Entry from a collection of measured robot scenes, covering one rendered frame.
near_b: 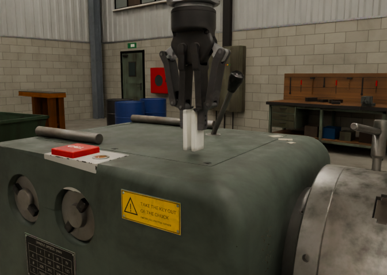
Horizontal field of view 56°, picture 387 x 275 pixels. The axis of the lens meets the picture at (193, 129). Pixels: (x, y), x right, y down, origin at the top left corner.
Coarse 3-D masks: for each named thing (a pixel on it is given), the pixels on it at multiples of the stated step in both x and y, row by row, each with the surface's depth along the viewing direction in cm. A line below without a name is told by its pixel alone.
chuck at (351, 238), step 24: (360, 168) 62; (336, 192) 55; (360, 192) 54; (384, 192) 53; (336, 216) 52; (360, 216) 51; (336, 240) 50; (360, 240) 49; (384, 240) 48; (336, 264) 49; (360, 264) 48; (384, 264) 47
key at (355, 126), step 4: (352, 124) 55; (356, 124) 55; (360, 124) 55; (352, 128) 55; (356, 128) 54; (360, 128) 55; (364, 128) 56; (368, 128) 57; (372, 128) 58; (376, 128) 59; (364, 132) 57; (368, 132) 57; (372, 132) 58; (376, 132) 59; (380, 132) 60
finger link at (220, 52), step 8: (216, 56) 57; (216, 64) 57; (224, 64) 59; (216, 72) 57; (208, 80) 58; (216, 80) 58; (208, 88) 59; (216, 88) 59; (208, 96) 59; (216, 96) 59; (208, 104) 59
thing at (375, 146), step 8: (376, 120) 61; (384, 120) 60; (384, 128) 60; (376, 136) 61; (384, 136) 60; (376, 144) 61; (384, 144) 60; (376, 152) 60; (384, 152) 60; (376, 160) 61; (376, 168) 61
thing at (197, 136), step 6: (192, 114) 61; (192, 120) 61; (192, 126) 61; (192, 132) 61; (198, 132) 62; (192, 138) 61; (198, 138) 62; (192, 144) 61; (198, 144) 62; (192, 150) 61
